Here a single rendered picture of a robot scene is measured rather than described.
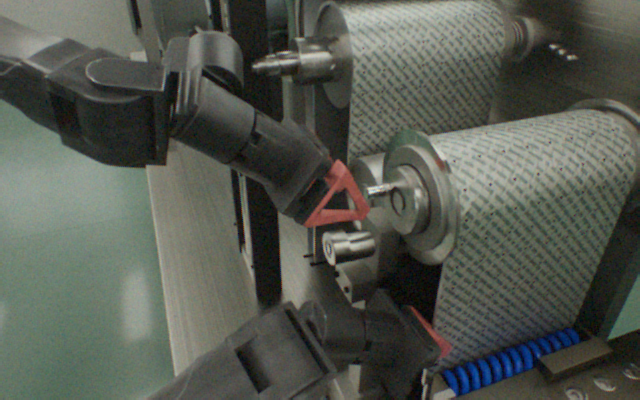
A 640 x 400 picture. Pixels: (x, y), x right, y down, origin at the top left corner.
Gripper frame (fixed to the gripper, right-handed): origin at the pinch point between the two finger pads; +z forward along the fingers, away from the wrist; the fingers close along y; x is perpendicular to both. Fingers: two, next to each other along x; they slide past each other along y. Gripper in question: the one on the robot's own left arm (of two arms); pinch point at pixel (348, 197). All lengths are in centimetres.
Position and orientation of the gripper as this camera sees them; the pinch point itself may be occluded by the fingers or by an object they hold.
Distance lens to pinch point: 49.1
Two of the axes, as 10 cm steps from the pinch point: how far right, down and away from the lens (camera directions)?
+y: 3.7, 5.0, -7.9
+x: 5.9, -7.8, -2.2
